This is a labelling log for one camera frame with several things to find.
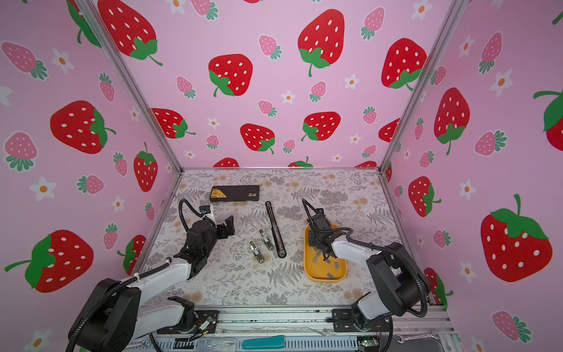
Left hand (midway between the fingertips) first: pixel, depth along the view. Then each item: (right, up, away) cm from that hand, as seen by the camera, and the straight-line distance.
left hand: (222, 217), depth 88 cm
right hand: (+39, -8, +5) cm, 40 cm away
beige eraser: (+14, -15, +1) cm, 20 cm away
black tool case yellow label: (0, +9, +21) cm, 22 cm away
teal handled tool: (+23, -39, -18) cm, 48 cm away
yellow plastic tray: (+39, -21, -1) cm, 44 cm away
